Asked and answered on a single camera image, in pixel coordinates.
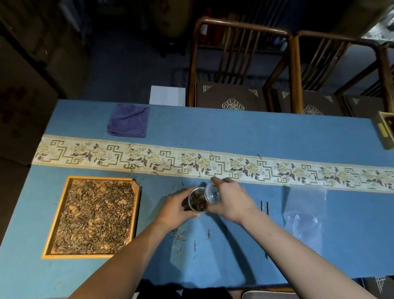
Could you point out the wooden slat-back chair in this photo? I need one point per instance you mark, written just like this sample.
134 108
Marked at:
326 55
384 80
240 46

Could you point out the small wooden box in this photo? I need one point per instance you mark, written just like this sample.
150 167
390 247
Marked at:
384 132

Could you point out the wooden tray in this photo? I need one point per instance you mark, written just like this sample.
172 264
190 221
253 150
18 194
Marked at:
92 255

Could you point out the person's right forearm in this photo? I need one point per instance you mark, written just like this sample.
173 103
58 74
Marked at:
295 255

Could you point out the scattered loose tea leaves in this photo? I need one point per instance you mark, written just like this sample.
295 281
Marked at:
180 235

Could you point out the person's right hand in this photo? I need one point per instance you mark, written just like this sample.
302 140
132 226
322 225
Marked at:
237 201

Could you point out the black tweezers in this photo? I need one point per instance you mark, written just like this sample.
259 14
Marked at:
262 208

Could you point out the dark wooden cabinet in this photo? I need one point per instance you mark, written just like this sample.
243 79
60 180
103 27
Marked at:
27 92

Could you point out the yellow ceramic drum stool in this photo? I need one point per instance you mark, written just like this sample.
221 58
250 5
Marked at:
171 18

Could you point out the clear plastic bag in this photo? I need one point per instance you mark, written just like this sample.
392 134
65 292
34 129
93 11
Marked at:
304 212

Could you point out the person's left thumb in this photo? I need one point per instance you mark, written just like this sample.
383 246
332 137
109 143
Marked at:
192 215

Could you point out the blue tablecloth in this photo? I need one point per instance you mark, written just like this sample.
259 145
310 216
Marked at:
246 132

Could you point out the person's left forearm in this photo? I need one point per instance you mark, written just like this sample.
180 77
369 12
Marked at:
123 261

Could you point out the brown patterned seat cushion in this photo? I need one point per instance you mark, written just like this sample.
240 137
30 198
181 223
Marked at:
311 103
363 106
380 288
231 97

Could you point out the clear plastic jar lid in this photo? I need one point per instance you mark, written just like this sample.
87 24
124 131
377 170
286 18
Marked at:
212 194

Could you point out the person's left hand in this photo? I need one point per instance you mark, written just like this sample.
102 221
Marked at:
172 209

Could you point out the pile of dried tea leaves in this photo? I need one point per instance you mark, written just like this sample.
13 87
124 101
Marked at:
95 215

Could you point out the white box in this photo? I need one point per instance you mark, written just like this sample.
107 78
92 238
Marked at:
167 96

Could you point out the purple towel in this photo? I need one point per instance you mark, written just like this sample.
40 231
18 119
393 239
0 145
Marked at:
128 120

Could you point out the glass jar of tea leaves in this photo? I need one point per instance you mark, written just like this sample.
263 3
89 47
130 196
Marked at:
198 201

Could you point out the person's right thumb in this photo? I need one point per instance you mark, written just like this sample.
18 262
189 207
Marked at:
213 208

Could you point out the floral table runner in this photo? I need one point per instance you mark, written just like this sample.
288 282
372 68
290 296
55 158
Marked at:
184 161

